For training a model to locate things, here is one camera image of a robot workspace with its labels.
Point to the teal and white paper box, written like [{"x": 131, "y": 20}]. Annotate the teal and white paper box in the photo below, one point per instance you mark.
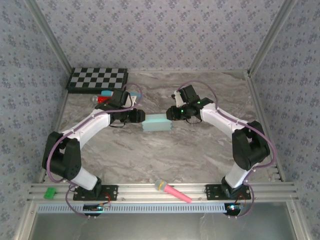
[{"x": 156, "y": 123}]

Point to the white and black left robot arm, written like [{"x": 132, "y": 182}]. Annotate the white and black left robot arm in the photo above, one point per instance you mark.
[{"x": 65, "y": 155}]

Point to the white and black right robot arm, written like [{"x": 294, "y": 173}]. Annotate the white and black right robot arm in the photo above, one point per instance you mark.
[{"x": 250, "y": 147}]

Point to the teal toy microphone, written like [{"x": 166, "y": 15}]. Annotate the teal toy microphone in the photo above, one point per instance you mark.
[{"x": 107, "y": 93}]

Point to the red glitter toy microphone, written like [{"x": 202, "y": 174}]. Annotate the red glitter toy microphone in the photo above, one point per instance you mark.
[{"x": 101, "y": 100}]

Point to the black and white checkerboard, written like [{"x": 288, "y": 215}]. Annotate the black and white checkerboard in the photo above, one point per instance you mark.
[{"x": 97, "y": 78}]

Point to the pink toy microphone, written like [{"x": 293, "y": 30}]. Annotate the pink toy microphone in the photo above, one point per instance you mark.
[{"x": 175, "y": 192}]

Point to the green toy block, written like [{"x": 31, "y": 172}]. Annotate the green toy block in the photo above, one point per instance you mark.
[{"x": 50, "y": 193}]

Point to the grey metal sheet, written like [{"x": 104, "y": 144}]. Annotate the grey metal sheet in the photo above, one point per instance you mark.
[{"x": 160, "y": 227}]

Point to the aluminium table end rail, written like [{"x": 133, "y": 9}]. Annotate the aluminium table end rail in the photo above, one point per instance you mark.
[{"x": 187, "y": 71}]

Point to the aluminium table side rail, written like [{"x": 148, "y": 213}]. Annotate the aluminium table side rail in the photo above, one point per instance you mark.
[
  {"x": 257, "y": 100},
  {"x": 60, "y": 107}
]

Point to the long aluminium base rail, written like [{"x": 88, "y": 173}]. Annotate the long aluminium base rail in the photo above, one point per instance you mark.
[{"x": 140, "y": 191}]

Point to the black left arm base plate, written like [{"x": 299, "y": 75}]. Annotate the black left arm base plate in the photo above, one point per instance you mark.
[{"x": 110, "y": 192}]

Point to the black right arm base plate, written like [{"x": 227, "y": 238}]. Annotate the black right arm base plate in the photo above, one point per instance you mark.
[{"x": 212, "y": 192}]

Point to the aluminium frame post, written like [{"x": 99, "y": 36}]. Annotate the aluminium frame post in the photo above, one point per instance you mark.
[
  {"x": 52, "y": 37},
  {"x": 269, "y": 37}
]

